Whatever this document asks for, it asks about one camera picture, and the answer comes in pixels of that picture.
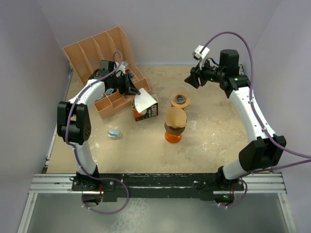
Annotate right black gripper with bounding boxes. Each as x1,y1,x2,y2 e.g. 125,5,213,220
185,57,225,88

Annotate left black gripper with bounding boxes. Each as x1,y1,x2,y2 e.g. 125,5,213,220
110,72,140,96

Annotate white paper coffee filter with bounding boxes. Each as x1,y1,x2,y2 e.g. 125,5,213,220
134,88,154,113

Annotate wooden ring stand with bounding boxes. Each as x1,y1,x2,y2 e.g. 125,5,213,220
170,91,190,109

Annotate coffee filter box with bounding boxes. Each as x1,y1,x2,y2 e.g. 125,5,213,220
131,94,158,121

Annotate brown paper coffee filter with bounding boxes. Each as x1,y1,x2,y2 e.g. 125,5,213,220
165,107,187,128

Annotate blue ribbed coffee dripper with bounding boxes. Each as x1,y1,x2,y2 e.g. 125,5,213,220
164,122,187,135

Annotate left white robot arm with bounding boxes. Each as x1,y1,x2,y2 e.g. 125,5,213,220
56,60,140,190

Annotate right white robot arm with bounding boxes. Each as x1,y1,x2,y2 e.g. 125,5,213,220
185,46,286,190

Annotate light blue stapler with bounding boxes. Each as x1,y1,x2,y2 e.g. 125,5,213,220
108,130,121,138

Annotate peach plastic file organizer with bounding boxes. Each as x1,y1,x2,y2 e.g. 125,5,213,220
62,26,152,119

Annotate orange glass carafe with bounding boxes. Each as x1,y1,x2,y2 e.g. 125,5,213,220
165,132,182,144

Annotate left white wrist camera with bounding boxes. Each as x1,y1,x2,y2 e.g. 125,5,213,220
115,61,128,77

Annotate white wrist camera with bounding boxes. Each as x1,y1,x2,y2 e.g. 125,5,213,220
115,61,128,77
192,45,210,70

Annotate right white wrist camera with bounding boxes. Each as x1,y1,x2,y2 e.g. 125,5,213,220
192,45,210,70

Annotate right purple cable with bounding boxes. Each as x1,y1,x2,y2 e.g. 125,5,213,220
201,32,311,209

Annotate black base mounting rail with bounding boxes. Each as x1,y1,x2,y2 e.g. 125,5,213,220
70,173,244,202

